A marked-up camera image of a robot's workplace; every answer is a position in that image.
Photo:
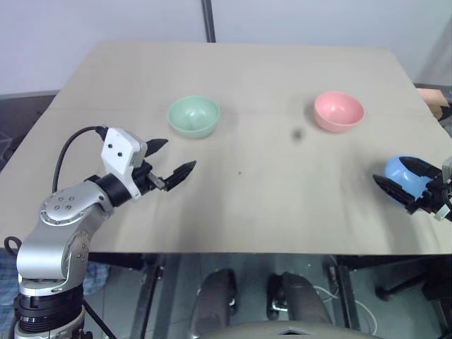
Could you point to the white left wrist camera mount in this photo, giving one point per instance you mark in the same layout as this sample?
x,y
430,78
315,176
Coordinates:
x,y
118,148

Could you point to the black metal table frame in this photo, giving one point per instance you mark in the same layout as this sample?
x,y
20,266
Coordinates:
x,y
344,289

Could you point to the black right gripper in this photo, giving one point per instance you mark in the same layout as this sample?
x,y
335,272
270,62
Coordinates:
x,y
432,197

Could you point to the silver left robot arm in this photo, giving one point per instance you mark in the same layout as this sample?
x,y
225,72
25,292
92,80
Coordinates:
x,y
53,247

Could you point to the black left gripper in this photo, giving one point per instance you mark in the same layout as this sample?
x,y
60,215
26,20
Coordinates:
x,y
145,178

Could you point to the green bowl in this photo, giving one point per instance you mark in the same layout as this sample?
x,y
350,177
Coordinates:
x,y
193,116

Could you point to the grey vertical post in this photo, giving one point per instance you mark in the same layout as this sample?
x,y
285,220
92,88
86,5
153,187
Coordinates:
x,y
209,21

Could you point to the blue bowl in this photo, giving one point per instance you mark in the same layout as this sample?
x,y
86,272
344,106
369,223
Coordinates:
x,y
397,171

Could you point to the red bowl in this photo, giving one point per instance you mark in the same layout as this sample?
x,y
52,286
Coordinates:
x,y
339,111

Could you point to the dark rounded shape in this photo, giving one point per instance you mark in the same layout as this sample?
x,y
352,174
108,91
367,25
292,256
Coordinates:
x,y
213,300
303,300

